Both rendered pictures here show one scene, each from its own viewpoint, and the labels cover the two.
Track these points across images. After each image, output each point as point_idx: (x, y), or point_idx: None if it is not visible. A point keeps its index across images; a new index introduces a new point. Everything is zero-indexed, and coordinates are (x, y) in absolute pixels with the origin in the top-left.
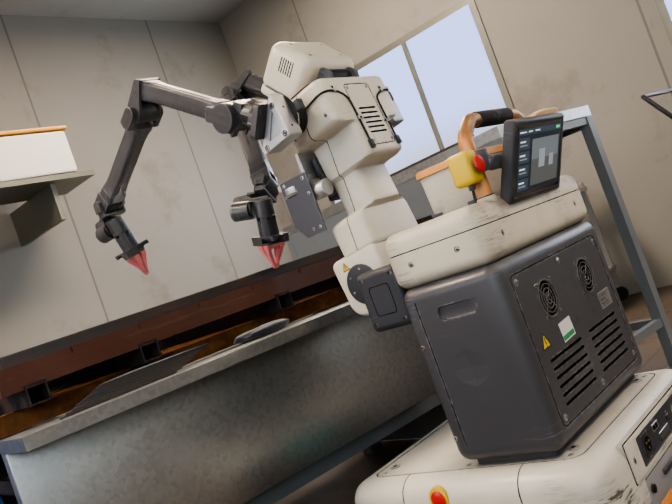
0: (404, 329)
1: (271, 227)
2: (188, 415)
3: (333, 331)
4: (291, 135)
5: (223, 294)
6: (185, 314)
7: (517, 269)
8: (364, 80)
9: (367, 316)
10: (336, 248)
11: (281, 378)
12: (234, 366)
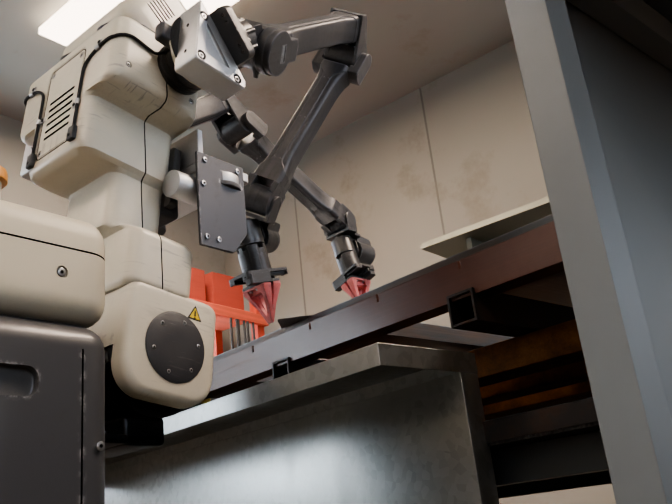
0: (435, 466)
1: (241, 265)
2: (155, 499)
3: (307, 437)
4: (25, 175)
5: (225, 357)
6: None
7: None
8: (85, 44)
9: (366, 422)
10: (403, 280)
11: (234, 490)
12: (196, 456)
